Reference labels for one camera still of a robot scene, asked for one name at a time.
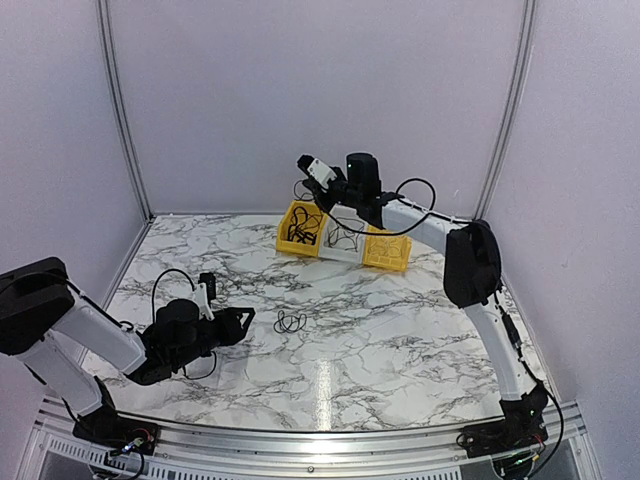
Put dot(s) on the right yellow plastic bin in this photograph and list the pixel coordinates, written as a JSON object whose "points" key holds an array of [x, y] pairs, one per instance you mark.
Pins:
{"points": [[386, 252]]}

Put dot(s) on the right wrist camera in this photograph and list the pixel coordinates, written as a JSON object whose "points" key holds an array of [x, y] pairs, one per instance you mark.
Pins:
{"points": [[317, 170]]}

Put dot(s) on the right aluminium corner post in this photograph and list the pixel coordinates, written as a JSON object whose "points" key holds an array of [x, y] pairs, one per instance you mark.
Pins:
{"points": [[513, 101]]}

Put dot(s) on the aluminium corner post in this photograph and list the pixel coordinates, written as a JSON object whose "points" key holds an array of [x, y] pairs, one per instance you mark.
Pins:
{"points": [[513, 101], [109, 53]]}

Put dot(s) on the left yellow plastic bin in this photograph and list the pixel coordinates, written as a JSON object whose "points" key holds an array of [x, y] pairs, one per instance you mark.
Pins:
{"points": [[300, 229]]}

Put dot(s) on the left aluminium corner post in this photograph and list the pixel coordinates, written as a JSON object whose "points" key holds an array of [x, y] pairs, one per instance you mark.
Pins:
{"points": [[109, 53]]}

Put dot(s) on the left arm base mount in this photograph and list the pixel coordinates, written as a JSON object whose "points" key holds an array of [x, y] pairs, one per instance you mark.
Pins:
{"points": [[106, 427]]}

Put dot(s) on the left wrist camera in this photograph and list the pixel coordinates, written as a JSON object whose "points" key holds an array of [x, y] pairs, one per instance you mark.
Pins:
{"points": [[204, 293]]}

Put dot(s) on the aluminium front rail frame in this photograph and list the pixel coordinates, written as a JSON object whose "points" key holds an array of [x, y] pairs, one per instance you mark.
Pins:
{"points": [[185, 451]]}

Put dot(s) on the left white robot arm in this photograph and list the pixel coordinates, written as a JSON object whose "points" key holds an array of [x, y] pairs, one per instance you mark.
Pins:
{"points": [[39, 302]]}

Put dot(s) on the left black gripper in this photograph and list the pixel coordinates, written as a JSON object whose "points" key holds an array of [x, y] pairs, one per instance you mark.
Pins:
{"points": [[229, 319]]}

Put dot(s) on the yellow plastic bin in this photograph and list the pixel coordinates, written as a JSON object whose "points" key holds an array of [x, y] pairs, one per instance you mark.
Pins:
{"points": [[300, 229], [386, 252]]}

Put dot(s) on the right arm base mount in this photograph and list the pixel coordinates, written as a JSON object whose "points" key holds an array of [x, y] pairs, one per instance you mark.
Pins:
{"points": [[522, 425]]}

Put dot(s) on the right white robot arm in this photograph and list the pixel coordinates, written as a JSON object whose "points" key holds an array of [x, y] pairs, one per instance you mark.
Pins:
{"points": [[472, 277]]}

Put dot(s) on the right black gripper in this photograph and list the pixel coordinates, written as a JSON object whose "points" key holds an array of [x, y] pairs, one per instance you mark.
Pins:
{"points": [[317, 188]]}

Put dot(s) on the white plastic bin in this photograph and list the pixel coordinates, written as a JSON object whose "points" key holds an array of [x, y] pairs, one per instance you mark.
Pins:
{"points": [[342, 236]]}

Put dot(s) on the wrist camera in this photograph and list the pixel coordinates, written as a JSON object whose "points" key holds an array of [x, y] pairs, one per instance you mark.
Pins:
{"points": [[317, 170], [204, 293]]}

